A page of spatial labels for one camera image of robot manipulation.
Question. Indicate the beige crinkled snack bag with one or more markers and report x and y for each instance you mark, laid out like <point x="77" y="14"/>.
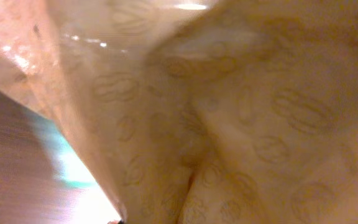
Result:
<point x="198" y="111"/>

